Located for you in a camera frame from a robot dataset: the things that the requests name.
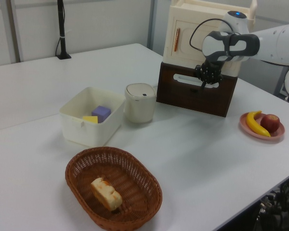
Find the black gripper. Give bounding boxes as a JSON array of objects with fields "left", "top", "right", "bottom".
[{"left": 194, "top": 60, "right": 226, "bottom": 90}]

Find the wooden drawer with white handle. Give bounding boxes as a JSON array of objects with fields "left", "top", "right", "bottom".
[{"left": 157, "top": 62, "right": 239, "bottom": 98}]

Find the dark wood drawer cabinet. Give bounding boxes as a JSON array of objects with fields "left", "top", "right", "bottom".
[{"left": 156, "top": 62, "right": 239, "bottom": 118}]

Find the yellow toy banana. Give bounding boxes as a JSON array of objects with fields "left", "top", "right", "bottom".
[{"left": 245, "top": 110, "right": 272, "bottom": 138}]

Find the cream plastic storage cabinet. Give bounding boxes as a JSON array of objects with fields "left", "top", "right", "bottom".
[{"left": 163, "top": 0, "right": 258, "bottom": 78}]

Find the red toy apple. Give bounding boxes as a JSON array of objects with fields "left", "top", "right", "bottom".
[{"left": 260, "top": 114, "right": 281, "bottom": 133}]

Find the white lidded trash can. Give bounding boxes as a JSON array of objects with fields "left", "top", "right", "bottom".
[{"left": 123, "top": 83, "right": 158, "bottom": 124}]

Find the pink plate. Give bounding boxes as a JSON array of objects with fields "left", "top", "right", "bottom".
[{"left": 239, "top": 112, "right": 286, "bottom": 144}]

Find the purple foam cube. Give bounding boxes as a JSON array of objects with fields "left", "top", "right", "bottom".
[{"left": 91, "top": 105, "right": 112, "bottom": 124}]

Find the brown wicker basket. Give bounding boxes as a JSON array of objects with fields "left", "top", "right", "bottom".
[{"left": 65, "top": 146, "right": 163, "bottom": 230}]

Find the yellow foam block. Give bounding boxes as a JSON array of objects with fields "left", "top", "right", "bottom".
[{"left": 82, "top": 115, "right": 99, "bottom": 125}]

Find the white open plastic bin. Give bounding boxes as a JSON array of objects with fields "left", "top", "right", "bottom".
[{"left": 59, "top": 86, "right": 126, "bottom": 148}]

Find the toy bread piece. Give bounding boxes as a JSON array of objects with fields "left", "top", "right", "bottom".
[{"left": 90, "top": 177, "right": 124, "bottom": 212}]

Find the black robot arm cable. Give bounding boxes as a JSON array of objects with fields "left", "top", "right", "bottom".
[{"left": 189, "top": 18, "right": 233, "bottom": 51}]

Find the black cable bundle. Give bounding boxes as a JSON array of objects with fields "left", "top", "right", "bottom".
[{"left": 259, "top": 177, "right": 289, "bottom": 231}]

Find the black camera stand pole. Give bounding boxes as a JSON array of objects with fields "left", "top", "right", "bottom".
[{"left": 55, "top": 0, "right": 72, "bottom": 60}]

